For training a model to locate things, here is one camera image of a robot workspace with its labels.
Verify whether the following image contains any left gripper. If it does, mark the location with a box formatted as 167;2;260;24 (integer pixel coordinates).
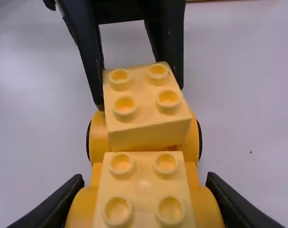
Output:
43;0;187;112

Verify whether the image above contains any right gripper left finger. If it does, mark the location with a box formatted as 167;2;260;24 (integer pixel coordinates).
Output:
5;174;85;228

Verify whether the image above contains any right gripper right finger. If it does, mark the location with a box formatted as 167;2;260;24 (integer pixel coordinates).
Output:
204;171;281;228

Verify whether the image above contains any yellow toy brick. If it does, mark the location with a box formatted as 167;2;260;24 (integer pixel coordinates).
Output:
102;61;194;152

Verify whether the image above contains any yellow toy car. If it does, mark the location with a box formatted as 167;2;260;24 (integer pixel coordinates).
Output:
86;110;227;228

